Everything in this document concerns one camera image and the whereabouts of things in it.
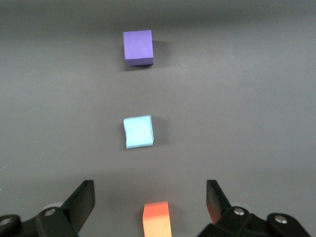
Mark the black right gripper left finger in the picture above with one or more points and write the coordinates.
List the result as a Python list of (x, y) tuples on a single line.
[(74, 212)]

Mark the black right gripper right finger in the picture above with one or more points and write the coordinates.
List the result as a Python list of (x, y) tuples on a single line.
[(237, 222)]

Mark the light blue foam block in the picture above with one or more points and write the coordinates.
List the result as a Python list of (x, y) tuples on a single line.
[(138, 132)]

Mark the orange foam block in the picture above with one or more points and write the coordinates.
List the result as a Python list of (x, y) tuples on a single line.
[(156, 219)]

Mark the purple foam block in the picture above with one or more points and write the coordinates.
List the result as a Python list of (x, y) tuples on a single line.
[(137, 45)]

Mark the dark grey table mat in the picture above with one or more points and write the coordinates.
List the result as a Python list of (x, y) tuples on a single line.
[(234, 111)]

